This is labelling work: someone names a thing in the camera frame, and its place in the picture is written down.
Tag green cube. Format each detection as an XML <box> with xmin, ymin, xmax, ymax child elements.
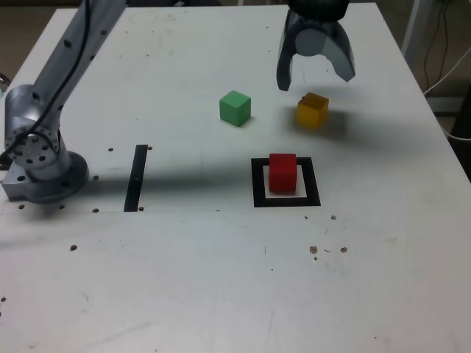
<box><xmin>219</xmin><ymin>90</ymin><xmax>252</xmax><ymax>127</ymax></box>

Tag black tape square outline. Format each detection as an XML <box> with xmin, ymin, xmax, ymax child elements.
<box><xmin>250</xmin><ymin>157</ymin><xmax>322</xmax><ymax>208</ymax></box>

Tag yellow cube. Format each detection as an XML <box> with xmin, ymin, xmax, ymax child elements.
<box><xmin>296</xmin><ymin>92</ymin><xmax>330</xmax><ymax>130</ymax></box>

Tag white cable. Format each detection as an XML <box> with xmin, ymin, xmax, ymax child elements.
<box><xmin>439</xmin><ymin>121</ymin><xmax>471</xmax><ymax>141</ymax></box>
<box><xmin>422</xmin><ymin>46</ymin><xmax>471</xmax><ymax>96</ymax></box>

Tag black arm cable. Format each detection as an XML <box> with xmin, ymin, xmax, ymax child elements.
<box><xmin>0</xmin><ymin>0</ymin><xmax>93</xmax><ymax>161</ymax></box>

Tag black tape strip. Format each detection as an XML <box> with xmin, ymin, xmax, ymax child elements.
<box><xmin>123</xmin><ymin>144</ymin><xmax>149</xmax><ymax>213</ymax></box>

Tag thin black hanging cable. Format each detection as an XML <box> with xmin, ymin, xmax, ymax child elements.
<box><xmin>439</xmin><ymin>1</ymin><xmax>450</xmax><ymax>82</ymax></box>
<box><xmin>422</xmin><ymin>1</ymin><xmax>442</xmax><ymax>89</ymax></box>

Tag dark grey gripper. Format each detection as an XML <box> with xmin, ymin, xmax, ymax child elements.
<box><xmin>275</xmin><ymin>10</ymin><xmax>357</xmax><ymax>92</ymax></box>

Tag red cube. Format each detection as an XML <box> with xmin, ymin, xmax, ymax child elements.
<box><xmin>268</xmin><ymin>153</ymin><xmax>298</xmax><ymax>193</ymax></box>

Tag white frame post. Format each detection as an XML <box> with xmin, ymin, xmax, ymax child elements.
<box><xmin>400</xmin><ymin>0</ymin><xmax>423</xmax><ymax>69</ymax></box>

